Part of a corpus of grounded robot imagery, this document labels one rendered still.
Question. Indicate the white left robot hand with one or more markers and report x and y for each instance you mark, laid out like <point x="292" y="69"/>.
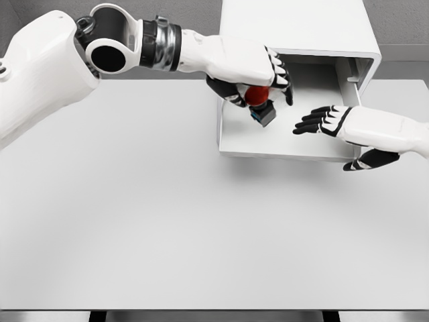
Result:
<point x="241" y="63"/>

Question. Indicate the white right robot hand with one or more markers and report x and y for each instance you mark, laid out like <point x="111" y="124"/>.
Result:
<point x="368" y="129"/>

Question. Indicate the red and black load switch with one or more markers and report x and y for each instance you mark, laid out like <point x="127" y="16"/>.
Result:
<point x="263" y="107"/>

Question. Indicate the white cabinet drawer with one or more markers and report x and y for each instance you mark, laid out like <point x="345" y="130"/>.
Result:
<point x="285" y="137"/>

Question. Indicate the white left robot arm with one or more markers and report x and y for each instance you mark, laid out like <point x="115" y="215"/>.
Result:
<point x="43" y="77"/>

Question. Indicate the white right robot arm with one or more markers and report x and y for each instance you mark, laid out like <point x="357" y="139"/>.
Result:
<point x="417" y="137"/>

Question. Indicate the white tabletop storage cabinet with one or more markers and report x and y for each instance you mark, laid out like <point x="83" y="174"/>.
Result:
<point x="301" y="30"/>

